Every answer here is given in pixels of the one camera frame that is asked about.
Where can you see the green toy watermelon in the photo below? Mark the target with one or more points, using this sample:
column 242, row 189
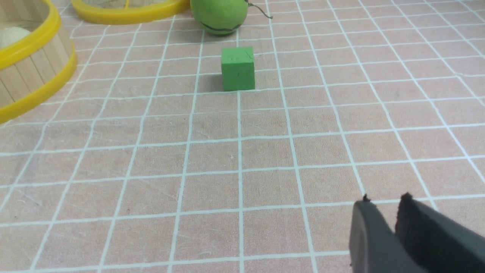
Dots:
column 222, row 17

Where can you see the white bun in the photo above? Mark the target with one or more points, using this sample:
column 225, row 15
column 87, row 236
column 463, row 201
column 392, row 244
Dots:
column 11, row 35

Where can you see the green foam cube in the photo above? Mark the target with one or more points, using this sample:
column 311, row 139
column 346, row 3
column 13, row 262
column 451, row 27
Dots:
column 238, row 69

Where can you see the pink checkered tablecloth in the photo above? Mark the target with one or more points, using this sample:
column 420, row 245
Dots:
column 143, row 163

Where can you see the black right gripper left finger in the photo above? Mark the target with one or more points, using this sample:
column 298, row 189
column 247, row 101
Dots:
column 373, row 246

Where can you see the yellow rimmed bamboo steamer tray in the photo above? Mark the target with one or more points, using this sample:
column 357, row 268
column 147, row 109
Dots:
column 37, row 65

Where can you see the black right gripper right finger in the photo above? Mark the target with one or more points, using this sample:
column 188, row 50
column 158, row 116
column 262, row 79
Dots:
column 435, row 242

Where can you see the yellow rimmed woven steamer lid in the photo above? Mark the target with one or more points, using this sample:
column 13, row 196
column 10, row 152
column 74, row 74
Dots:
column 126, row 12

